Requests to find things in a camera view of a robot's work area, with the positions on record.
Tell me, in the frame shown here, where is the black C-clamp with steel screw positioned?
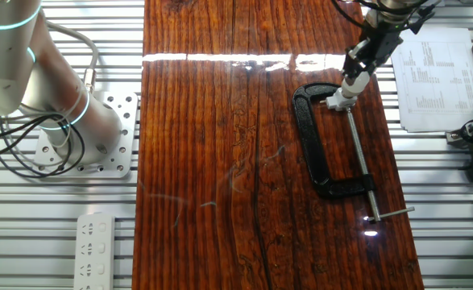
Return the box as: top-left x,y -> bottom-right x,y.
291,82 -> 416,225

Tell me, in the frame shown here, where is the brown wooden board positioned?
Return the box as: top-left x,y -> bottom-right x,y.
131,0 -> 425,290

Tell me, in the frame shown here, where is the white power strip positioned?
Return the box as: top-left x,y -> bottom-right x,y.
73,213 -> 116,290

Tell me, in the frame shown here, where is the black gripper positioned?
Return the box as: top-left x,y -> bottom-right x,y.
341,18 -> 405,81

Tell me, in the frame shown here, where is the white plug socket adapter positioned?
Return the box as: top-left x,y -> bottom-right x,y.
319,86 -> 358,113

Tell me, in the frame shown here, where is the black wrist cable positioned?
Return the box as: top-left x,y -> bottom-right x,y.
330,0 -> 441,30

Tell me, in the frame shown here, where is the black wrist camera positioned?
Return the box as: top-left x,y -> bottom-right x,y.
407,6 -> 437,35

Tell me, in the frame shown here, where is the thin white cable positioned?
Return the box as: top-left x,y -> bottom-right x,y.
2,80 -> 85,148

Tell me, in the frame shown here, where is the thick grey base cable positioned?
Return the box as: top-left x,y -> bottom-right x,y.
44,19 -> 100,94

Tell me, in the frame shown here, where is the white light bulb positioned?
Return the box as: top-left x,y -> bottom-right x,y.
339,70 -> 371,99

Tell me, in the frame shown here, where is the printed white paper sheet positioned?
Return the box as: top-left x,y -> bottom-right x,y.
391,26 -> 473,134

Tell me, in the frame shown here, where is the black base cable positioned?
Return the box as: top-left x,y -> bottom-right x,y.
0,114 -> 87,179

